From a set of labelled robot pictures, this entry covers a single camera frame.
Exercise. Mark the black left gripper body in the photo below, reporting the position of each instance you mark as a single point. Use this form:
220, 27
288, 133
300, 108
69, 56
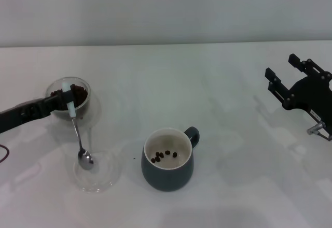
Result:
13, 119

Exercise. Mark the dark teal ceramic mug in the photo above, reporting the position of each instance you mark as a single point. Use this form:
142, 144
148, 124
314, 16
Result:
166, 182

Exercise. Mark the small clear glass dish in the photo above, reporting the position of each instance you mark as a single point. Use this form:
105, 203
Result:
109, 179

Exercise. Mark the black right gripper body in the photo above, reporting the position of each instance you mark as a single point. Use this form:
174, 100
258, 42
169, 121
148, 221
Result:
312, 96

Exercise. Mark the few coffee beans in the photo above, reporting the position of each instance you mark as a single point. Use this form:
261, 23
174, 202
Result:
167, 152

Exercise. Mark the pile of coffee beans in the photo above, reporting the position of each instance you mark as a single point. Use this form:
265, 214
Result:
81, 96

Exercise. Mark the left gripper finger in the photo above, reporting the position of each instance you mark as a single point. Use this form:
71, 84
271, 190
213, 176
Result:
49, 105

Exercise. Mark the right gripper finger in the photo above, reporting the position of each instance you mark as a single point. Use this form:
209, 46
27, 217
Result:
310, 67
278, 88

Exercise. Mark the clear glass saucer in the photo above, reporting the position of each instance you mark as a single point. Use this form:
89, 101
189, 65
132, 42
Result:
95, 114

